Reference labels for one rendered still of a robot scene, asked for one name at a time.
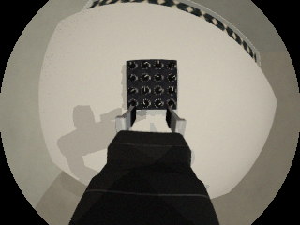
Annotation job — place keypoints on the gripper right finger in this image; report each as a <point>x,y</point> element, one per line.
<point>174,122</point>

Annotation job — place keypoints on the black knob box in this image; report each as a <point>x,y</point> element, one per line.
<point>145,79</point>

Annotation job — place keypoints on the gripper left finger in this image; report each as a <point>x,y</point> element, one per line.
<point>125,121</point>

